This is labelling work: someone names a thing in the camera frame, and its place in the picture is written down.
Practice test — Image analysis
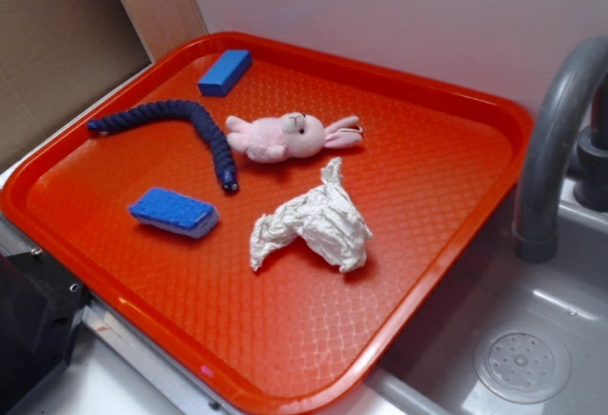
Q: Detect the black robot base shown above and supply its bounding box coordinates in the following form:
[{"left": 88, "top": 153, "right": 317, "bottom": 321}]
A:
[{"left": 1, "top": 251, "right": 88, "bottom": 414}]

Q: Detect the blue rectangular block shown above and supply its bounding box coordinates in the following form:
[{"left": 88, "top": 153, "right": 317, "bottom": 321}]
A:
[{"left": 198, "top": 49, "right": 253, "bottom": 97}]

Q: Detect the crumpled white cloth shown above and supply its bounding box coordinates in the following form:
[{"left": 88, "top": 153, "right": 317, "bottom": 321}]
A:
[{"left": 250, "top": 158, "right": 372, "bottom": 274}]

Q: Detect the red plastic tray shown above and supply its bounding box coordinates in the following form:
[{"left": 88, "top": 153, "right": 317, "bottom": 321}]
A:
[{"left": 1, "top": 32, "right": 532, "bottom": 414}]

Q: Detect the pink plush bunny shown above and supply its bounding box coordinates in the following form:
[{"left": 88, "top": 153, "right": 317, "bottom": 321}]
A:
[{"left": 225, "top": 112, "right": 363, "bottom": 163}]

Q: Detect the blue scrubbing sponge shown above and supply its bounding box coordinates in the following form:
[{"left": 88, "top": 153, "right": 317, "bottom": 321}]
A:
[{"left": 127, "top": 187, "right": 219, "bottom": 238}]

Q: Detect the grey toy sink basin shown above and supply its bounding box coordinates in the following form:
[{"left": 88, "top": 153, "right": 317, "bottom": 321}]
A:
[{"left": 366, "top": 179, "right": 607, "bottom": 414}]

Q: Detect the brown cardboard panel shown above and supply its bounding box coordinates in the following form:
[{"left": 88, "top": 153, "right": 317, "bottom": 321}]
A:
[{"left": 1, "top": 0, "right": 207, "bottom": 169}]

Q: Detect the grey toy faucet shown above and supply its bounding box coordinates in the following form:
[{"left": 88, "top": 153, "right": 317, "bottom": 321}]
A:
[{"left": 512, "top": 35, "right": 607, "bottom": 263}]

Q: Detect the dark blue twisted rope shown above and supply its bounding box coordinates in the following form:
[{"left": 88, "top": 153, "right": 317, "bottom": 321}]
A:
[{"left": 86, "top": 100, "right": 240, "bottom": 195}]

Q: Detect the grey faucet handle knob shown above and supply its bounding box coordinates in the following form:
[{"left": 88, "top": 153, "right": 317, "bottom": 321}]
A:
[{"left": 574, "top": 126, "right": 607, "bottom": 213}]

